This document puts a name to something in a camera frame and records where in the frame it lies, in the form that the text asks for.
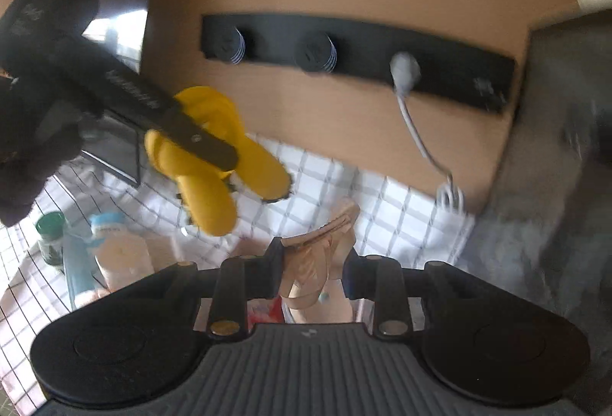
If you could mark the light blue pouch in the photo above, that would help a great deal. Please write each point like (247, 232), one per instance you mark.
(78, 269)

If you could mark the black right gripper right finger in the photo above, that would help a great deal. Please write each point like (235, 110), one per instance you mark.
(381, 281)

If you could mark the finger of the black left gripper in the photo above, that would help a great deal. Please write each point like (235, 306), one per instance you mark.
(195, 129)

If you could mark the black wall power strip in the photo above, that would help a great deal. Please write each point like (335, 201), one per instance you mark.
(450, 69)

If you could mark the white black checkered tablecloth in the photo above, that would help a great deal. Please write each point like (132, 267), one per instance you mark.
(395, 221)

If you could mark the grey fabric item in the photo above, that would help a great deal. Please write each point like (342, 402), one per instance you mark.
(545, 233)

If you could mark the green lid air freshener jar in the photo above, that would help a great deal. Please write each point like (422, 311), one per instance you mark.
(50, 228)

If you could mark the yellow plush toy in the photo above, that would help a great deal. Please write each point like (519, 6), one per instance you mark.
(205, 191)

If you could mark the Kleenex cartoon tissue pack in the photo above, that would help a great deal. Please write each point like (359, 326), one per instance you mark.
(261, 311)

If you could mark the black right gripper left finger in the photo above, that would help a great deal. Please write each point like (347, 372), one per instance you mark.
(253, 271)

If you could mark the blue white wipes pack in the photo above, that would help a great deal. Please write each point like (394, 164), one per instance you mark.
(105, 225)

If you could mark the black monitor screen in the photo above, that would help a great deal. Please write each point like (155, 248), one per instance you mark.
(113, 141)

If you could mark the clear cotton pad canister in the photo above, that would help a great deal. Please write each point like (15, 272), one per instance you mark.
(123, 259)

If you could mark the pink ribbon hair clip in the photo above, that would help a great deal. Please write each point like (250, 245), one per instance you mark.
(311, 261)

